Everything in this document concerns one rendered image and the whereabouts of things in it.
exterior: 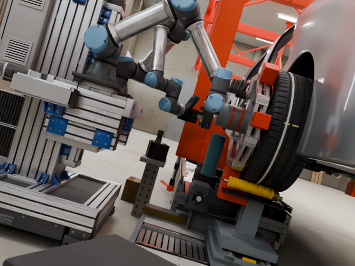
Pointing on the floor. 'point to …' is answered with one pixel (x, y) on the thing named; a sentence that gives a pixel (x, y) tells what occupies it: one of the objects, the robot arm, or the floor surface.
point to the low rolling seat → (92, 255)
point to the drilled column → (145, 189)
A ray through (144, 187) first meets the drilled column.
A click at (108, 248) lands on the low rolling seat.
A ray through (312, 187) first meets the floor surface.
